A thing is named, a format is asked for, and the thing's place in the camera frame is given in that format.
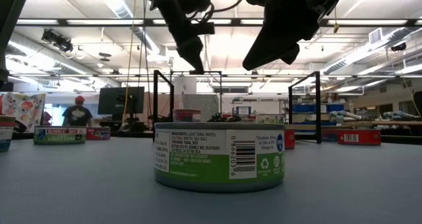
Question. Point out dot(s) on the black ceiling dome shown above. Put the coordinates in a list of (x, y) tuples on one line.
[(399, 46)]

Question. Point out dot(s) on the person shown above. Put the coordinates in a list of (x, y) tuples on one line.
[(77, 113)]

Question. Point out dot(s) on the black computer monitor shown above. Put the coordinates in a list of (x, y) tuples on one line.
[(112, 100)]

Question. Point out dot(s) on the blue seafood can gold lid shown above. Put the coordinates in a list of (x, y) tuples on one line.
[(6, 135), (329, 134), (187, 115)]

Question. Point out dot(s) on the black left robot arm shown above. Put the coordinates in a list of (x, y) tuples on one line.
[(10, 19)]

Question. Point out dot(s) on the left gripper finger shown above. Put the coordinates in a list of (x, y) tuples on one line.
[(192, 52)]

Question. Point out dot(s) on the white air vent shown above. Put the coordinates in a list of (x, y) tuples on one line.
[(376, 36)]

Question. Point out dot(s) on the small white screen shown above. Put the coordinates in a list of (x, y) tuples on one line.
[(243, 111)]

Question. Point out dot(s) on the blue storage bins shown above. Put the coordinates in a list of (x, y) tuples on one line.
[(310, 108)]

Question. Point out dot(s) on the blue table mat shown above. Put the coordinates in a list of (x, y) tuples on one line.
[(82, 184)]

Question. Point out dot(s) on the floral printed board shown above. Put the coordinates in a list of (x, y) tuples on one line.
[(23, 107)]

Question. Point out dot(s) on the black ceiling spotlight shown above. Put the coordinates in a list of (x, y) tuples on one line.
[(56, 39)]

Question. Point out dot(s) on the pale background robot arm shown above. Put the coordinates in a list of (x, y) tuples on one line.
[(343, 114), (399, 115)]

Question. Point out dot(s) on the black background robot arm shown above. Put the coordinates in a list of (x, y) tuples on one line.
[(224, 118)]

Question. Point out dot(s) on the green tuna can silver lid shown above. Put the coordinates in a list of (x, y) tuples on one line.
[(59, 138), (270, 119), (198, 164)]

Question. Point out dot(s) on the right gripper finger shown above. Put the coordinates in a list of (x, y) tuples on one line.
[(292, 56), (273, 43)]

